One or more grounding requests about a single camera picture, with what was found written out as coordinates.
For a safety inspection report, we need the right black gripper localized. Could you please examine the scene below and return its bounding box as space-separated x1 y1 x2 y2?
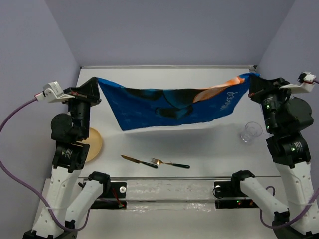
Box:
248 73 293 131

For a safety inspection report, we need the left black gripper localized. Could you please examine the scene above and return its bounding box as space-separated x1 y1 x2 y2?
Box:
62 76 103 137

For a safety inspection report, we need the blue cartoon placemat cloth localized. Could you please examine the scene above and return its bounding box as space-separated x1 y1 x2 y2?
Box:
98 73 257 131

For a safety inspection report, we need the yellow plate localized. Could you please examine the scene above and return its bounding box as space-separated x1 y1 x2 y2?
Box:
78 127 103 164

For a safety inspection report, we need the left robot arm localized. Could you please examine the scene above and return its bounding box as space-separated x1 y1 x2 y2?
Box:
23 77 111 239

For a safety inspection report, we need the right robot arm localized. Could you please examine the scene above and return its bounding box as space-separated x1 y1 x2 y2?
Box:
229 72 319 239

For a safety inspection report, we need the clear drinking glass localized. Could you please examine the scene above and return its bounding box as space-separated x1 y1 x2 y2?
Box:
240 121 263 144

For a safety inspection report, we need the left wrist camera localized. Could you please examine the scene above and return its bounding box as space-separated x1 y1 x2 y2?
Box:
34 81 74 103

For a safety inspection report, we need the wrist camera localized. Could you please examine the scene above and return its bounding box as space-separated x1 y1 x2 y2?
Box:
279 72 319 94
34 81 74 103

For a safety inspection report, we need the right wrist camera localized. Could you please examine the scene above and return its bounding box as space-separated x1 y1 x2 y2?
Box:
279 72 319 94

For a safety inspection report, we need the gold knife green handle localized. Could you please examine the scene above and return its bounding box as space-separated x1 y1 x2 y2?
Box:
121 155 158 169

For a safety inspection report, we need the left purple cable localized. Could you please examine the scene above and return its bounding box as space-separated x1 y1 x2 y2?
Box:
0 97 90 231

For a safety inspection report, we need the purple cable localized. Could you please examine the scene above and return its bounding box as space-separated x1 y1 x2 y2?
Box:
259 78 319 230
0 97 90 231

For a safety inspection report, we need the gold fork green handle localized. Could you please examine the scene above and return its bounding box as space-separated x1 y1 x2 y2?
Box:
151 158 190 169

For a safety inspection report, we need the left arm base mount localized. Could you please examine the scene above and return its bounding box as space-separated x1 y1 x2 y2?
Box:
91 181 127 210

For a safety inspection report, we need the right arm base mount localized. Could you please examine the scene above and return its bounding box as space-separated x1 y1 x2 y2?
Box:
212 180 258 209

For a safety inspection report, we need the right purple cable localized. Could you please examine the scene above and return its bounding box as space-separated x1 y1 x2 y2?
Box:
259 78 319 230

